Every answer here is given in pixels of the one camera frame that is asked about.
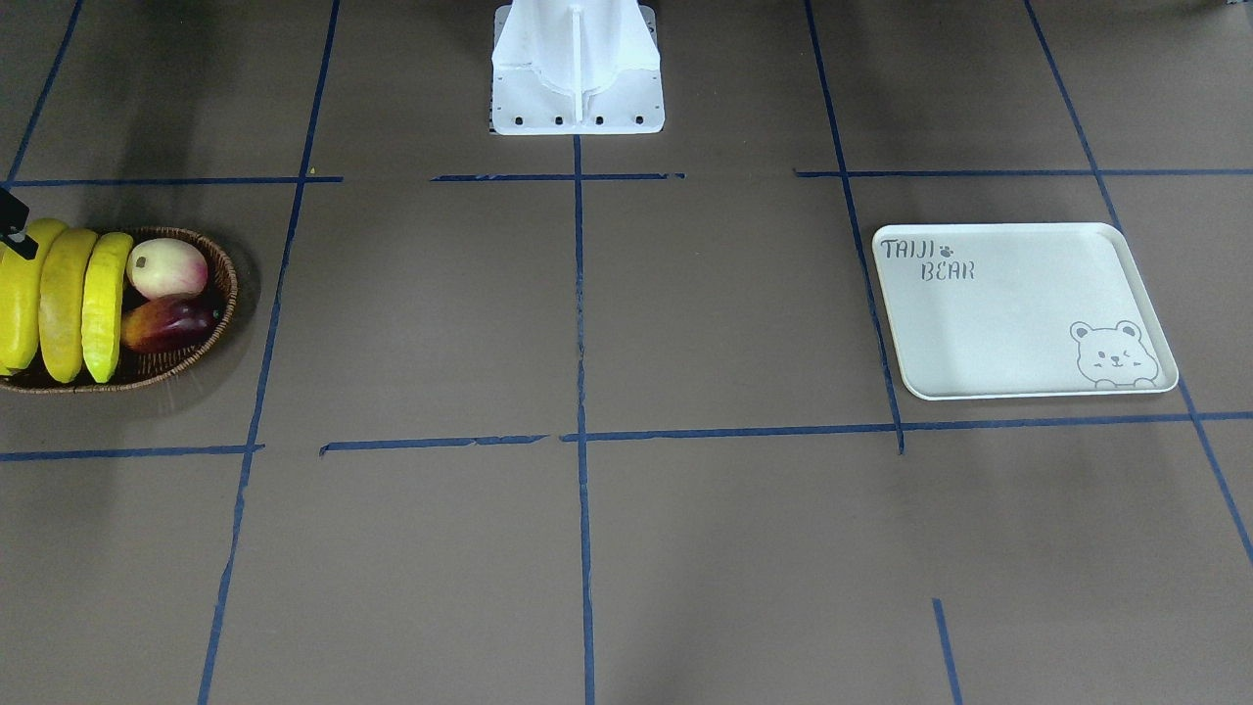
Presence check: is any yellow banana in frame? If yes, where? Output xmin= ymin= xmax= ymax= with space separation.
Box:
xmin=38 ymin=228 xmax=98 ymax=384
xmin=80 ymin=232 xmax=133 ymax=384
xmin=1 ymin=217 xmax=68 ymax=376

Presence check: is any brown wicker basket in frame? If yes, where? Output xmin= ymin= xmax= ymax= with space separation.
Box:
xmin=3 ymin=225 xmax=239 ymax=396

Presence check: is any dark red mango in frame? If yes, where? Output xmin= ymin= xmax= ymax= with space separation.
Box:
xmin=120 ymin=296 xmax=224 ymax=354

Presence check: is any cream bear print tray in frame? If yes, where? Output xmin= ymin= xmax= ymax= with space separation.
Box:
xmin=871 ymin=222 xmax=1179 ymax=401

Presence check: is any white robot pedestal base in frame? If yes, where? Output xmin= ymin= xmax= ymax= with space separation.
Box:
xmin=489 ymin=1 xmax=667 ymax=135

